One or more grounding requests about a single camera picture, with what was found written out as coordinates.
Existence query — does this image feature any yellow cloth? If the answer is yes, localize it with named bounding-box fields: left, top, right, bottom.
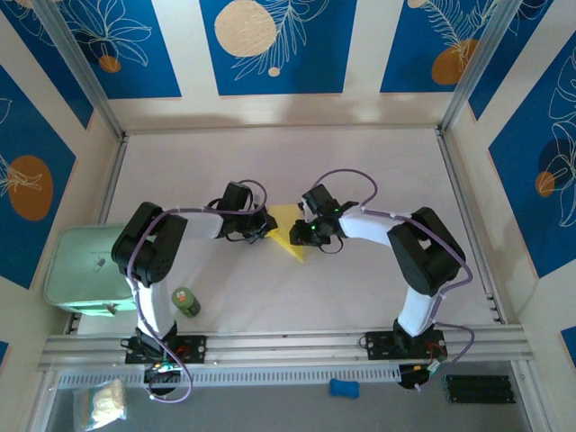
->
left=265, top=204, right=310, bottom=262

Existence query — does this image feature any dark green bottle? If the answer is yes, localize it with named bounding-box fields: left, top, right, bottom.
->
left=171, top=286, right=202, bottom=320

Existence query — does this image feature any blue sponge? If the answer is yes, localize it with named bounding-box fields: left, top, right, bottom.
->
left=328, top=378, right=361, bottom=400

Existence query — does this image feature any mint green box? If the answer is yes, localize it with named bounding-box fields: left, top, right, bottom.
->
left=43, top=223, right=139, bottom=319

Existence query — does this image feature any black ribbed rack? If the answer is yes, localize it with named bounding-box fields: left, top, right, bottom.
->
left=443, top=374, right=517, bottom=405

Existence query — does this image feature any clear bag with pale contents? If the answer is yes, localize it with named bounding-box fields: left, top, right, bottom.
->
left=71, top=378, right=128, bottom=428

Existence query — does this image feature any long aluminium mounting rail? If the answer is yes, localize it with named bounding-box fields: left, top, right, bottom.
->
left=38, top=324, right=535, bottom=373

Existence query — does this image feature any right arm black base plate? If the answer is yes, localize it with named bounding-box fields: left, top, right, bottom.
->
left=364, top=330, right=449, bottom=361

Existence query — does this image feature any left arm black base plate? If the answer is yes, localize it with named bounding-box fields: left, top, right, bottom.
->
left=124, top=335, right=208, bottom=365

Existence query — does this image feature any white slotted cable duct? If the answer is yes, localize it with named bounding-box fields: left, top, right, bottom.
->
left=57, top=364, right=402, bottom=389

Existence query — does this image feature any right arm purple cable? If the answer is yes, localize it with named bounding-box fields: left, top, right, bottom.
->
left=310, top=168, right=476, bottom=392

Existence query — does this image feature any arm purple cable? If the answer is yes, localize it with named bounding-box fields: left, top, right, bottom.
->
left=310, top=168, right=476, bottom=392
left=126, top=179, right=269, bottom=405

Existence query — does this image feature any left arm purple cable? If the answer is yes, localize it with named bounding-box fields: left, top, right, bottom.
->
left=126, top=179, right=269, bottom=405

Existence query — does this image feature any black controller board with wires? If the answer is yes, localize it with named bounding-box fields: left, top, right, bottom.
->
left=142, top=362, right=182, bottom=384
left=398, top=359, right=449, bottom=391

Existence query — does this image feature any aluminium frame post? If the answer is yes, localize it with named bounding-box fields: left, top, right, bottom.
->
left=31, top=0, right=127, bottom=143
left=436, top=0, right=527, bottom=136

